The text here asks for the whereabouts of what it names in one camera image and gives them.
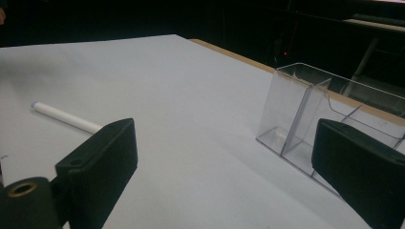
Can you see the white table cover sheet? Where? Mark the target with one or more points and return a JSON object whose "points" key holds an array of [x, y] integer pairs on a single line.
{"points": [[178, 111]]}

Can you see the clear plastic organizer box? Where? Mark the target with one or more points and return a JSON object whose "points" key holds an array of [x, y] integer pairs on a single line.
{"points": [[296, 117]]}

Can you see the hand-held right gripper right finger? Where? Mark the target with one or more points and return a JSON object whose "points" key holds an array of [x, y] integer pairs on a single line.
{"points": [[359, 159]]}

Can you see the white tube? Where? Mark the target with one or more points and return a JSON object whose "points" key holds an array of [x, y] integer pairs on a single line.
{"points": [[63, 116]]}

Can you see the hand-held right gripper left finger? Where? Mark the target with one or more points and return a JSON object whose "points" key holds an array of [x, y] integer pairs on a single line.
{"points": [[98, 165]]}

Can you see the metal stand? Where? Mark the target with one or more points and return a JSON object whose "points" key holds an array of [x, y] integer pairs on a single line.
{"points": [[363, 65]]}

